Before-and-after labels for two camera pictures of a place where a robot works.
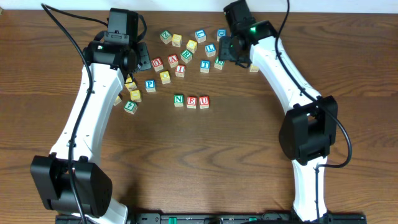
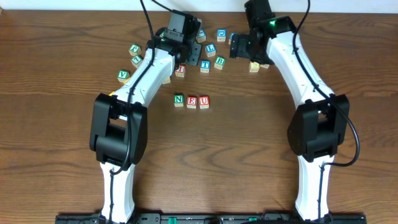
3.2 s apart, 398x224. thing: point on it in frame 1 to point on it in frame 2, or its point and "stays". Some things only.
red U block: [204, 102] stays
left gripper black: [143, 56] to [193, 53]
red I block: [180, 70] stays
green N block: [178, 100] stays
